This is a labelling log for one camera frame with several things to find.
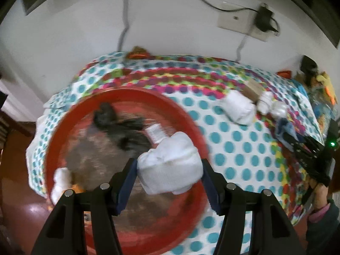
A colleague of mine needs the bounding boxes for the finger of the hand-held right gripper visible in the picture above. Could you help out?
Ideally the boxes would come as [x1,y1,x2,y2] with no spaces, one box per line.
[283,133,323,152]
[292,143,331,186]

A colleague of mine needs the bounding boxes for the beige antenna wall plate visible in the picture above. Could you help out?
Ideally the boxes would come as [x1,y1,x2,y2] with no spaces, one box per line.
[218,1,251,34]

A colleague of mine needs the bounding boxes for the turquoise cloth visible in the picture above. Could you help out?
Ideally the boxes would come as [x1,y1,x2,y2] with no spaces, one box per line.
[293,84,309,101]

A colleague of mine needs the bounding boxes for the polka dot tablecloth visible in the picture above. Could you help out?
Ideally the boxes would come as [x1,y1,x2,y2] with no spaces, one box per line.
[27,52,326,255]

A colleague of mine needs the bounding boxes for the black stand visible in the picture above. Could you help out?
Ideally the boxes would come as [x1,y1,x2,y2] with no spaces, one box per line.
[300,55,319,85]

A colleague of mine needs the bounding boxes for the person's right forearm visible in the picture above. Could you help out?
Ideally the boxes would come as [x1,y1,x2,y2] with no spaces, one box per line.
[305,199,340,255]

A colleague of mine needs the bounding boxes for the tan cardboard box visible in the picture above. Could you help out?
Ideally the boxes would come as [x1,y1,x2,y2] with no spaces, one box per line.
[243,81,262,103]

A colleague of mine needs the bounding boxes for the dark socks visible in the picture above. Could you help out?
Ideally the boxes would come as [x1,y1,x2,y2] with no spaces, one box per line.
[93,103,152,150]

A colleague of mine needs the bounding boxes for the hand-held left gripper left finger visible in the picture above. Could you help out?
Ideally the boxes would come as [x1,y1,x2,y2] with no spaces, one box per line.
[30,158,139,255]

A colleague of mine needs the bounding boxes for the clear bag of toys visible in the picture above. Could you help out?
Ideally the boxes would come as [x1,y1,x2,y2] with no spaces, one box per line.
[311,90,335,133]

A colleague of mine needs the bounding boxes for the person's right hand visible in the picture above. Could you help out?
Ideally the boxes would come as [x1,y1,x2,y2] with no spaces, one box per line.
[309,178,330,210]

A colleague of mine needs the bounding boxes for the black power adapter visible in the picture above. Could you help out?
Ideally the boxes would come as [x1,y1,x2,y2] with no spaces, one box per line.
[255,3,274,32]

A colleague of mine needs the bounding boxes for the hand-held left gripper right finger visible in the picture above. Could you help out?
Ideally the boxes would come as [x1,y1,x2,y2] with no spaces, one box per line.
[201,159,295,255]

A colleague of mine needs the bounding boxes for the blue cloth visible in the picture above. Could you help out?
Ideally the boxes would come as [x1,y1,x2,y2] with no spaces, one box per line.
[273,117,303,145]

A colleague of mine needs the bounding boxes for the black television cable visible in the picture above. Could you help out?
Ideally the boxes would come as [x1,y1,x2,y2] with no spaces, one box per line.
[117,0,133,52]

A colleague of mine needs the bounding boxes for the black adapter cable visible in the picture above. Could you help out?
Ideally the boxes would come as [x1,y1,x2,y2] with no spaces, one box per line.
[235,32,250,60]

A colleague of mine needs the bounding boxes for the red round tray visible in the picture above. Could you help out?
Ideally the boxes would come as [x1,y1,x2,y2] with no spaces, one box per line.
[44,88,210,255]

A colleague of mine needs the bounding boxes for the small white sock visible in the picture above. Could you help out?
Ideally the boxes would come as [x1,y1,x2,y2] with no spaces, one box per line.
[256,92,274,113]

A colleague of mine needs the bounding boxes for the beige power socket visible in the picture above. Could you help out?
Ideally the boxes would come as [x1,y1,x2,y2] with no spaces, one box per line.
[247,18,271,41]

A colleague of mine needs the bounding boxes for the yellow plush toy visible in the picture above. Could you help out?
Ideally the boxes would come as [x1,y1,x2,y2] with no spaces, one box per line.
[315,72,336,104]

